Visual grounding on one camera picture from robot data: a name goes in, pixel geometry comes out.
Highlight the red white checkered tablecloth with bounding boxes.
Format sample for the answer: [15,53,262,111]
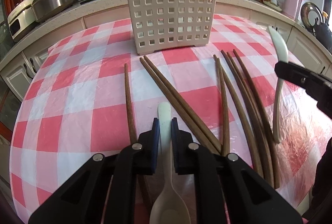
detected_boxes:
[10,15,331,222]

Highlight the kitchen countertop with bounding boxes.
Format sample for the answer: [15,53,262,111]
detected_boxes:
[1,0,331,69]

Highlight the beige perforated utensil basket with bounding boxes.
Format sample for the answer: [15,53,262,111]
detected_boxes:
[127,0,216,55]

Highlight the white lower cabinets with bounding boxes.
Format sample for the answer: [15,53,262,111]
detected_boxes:
[1,7,331,100]

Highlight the black kettle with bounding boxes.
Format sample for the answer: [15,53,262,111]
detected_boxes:
[314,18,331,49]

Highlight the white small cooker appliance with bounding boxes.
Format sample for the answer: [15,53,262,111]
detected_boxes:
[7,0,37,43]

